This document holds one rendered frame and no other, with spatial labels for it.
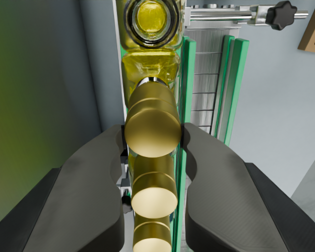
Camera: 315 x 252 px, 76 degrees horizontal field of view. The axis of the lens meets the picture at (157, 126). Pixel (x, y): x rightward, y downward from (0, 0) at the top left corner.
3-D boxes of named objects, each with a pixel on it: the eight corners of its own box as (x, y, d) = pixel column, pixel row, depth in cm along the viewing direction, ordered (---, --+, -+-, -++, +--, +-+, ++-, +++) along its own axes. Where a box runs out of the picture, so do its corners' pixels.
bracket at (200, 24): (181, 5, 38) (187, 4, 32) (231, 4, 39) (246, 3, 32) (180, 26, 40) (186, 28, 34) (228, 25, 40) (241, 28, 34)
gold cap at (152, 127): (127, 82, 14) (118, 107, 11) (176, 81, 15) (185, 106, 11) (130, 125, 16) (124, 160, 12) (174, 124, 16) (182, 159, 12)
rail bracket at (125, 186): (106, 156, 48) (92, 202, 36) (136, 155, 48) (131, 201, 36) (109, 169, 50) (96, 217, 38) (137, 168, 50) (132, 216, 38)
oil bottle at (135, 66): (134, 34, 35) (115, 60, 16) (167, 33, 35) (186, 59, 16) (136, 67, 37) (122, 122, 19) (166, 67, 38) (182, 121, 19)
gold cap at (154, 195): (132, 148, 17) (127, 186, 13) (174, 147, 17) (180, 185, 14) (134, 178, 19) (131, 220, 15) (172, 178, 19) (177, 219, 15)
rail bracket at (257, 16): (176, 4, 32) (189, 1, 21) (279, 3, 33) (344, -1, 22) (175, 25, 34) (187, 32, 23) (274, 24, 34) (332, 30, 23)
